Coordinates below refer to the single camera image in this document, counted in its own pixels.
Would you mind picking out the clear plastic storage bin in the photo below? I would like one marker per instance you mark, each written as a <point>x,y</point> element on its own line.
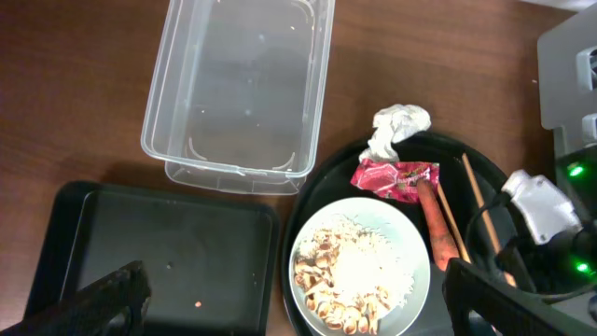
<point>237,93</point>

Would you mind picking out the black rectangular tray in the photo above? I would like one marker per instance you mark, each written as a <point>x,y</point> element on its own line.
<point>209,263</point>

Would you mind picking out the wooden chopstick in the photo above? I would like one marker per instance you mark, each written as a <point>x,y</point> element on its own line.
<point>454,228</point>
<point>482,213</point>

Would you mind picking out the round black tray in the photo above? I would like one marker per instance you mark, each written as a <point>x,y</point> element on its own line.
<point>331,182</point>

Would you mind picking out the red snack wrapper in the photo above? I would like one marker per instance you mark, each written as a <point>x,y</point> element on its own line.
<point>395,180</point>

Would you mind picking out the orange carrot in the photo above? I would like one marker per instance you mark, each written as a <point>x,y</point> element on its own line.
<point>443,245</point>

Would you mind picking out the white tissue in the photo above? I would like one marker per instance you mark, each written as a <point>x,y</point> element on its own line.
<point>392,125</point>

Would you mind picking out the rice and nut scraps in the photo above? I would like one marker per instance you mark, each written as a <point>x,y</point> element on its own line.
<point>351,276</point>

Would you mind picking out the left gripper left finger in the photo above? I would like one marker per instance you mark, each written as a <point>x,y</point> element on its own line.
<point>113,305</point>

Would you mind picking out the grey dishwasher rack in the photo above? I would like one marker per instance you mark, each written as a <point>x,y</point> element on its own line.
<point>567,82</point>

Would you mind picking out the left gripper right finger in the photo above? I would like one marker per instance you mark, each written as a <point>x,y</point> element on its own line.
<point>509,310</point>

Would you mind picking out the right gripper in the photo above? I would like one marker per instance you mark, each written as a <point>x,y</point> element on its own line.
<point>542,269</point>

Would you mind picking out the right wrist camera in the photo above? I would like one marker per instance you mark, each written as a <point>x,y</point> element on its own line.
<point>546,210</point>

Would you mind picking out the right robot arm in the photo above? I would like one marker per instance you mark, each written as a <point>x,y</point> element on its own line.
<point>576,174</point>

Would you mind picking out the grey plate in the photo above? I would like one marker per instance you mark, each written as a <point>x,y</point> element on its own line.
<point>405,239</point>

